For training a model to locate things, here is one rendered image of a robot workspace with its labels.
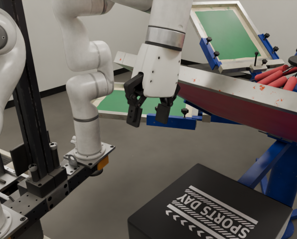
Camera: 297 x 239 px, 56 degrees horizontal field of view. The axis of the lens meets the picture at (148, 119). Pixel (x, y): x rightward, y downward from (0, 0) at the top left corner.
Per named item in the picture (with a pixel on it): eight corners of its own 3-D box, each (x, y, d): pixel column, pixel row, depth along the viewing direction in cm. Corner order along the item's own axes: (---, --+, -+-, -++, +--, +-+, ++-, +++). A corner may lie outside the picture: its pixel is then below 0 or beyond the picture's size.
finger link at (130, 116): (134, 90, 55) (128, 123, 57) (122, 90, 53) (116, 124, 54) (146, 94, 53) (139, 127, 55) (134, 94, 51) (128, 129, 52)
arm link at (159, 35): (167, 32, 60) (164, 46, 61) (139, 24, 54) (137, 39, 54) (196, 37, 56) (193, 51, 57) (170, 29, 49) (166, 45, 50)
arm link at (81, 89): (66, 115, 105) (60, 75, 98) (97, 106, 112) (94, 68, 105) (77, 125, 98) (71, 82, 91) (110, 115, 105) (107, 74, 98)
